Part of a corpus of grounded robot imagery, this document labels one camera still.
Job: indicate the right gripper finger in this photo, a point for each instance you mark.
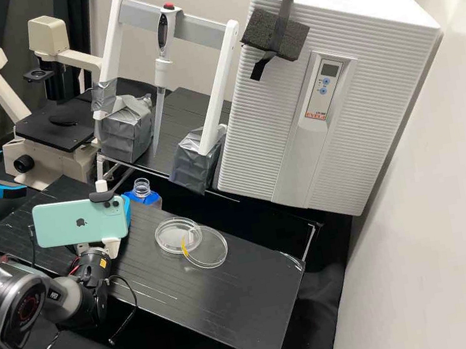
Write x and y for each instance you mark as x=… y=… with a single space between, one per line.
x=128 y=212

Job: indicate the blue bottle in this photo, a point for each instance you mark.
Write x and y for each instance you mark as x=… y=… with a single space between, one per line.
x=148 y=200

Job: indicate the petri dish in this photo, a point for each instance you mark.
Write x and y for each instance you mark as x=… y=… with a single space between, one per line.
x=172 y=236

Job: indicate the cream microscope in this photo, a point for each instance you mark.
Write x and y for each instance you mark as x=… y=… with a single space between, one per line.
x=44 y=143

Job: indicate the grey taped block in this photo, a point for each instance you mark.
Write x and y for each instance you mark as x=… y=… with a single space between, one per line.
x=125 y=132
x=193 y=163

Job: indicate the petri dish lid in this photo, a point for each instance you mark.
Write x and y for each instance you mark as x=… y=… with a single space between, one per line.
x=210 y=250

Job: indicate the black platform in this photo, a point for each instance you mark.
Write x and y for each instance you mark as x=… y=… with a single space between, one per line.
x=217 y=293
x=178 y=112

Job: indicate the incubator door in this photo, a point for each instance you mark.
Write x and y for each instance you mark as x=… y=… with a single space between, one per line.
x=270 y=132

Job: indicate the pipette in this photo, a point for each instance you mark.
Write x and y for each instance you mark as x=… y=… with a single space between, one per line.
x=165 y=34

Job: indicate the white pipette stand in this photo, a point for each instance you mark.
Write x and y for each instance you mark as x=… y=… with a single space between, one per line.
x=208 y=29

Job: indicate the right wrist camera phone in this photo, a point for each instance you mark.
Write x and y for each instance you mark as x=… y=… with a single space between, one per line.
x=71 y=221

